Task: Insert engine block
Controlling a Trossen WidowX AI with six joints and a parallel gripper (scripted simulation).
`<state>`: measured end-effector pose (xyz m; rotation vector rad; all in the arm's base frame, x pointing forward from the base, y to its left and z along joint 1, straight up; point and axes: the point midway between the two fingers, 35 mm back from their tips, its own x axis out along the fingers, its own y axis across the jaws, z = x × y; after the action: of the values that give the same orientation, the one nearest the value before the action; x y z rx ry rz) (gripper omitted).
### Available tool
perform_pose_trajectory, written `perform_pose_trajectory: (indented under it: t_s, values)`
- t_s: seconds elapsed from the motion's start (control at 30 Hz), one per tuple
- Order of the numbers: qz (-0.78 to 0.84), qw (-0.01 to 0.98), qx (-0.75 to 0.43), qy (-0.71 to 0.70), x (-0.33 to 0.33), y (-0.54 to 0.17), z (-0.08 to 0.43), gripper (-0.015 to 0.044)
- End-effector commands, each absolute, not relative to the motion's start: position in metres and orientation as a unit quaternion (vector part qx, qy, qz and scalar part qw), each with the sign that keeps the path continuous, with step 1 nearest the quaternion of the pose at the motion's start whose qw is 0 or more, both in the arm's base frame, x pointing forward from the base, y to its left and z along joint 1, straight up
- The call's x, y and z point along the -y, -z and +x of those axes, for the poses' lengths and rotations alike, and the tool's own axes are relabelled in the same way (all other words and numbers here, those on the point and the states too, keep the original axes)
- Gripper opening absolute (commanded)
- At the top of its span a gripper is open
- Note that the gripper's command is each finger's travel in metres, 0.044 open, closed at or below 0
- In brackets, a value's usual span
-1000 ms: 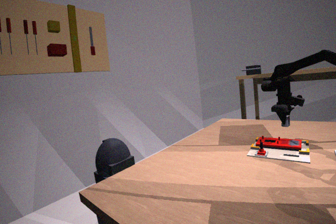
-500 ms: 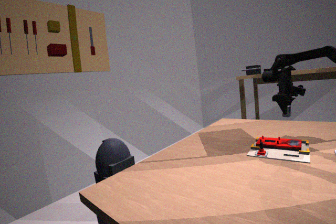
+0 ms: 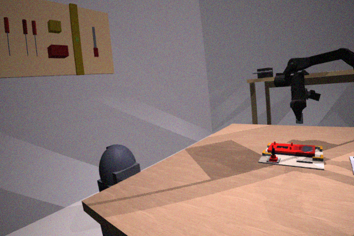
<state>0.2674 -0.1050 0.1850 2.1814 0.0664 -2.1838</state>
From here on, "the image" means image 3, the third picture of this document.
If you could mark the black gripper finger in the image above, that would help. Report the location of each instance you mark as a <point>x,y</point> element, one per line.
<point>298,112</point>

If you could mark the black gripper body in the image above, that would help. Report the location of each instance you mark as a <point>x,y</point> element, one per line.
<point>298,97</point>

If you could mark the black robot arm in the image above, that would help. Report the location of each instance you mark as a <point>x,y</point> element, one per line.
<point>296,64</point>

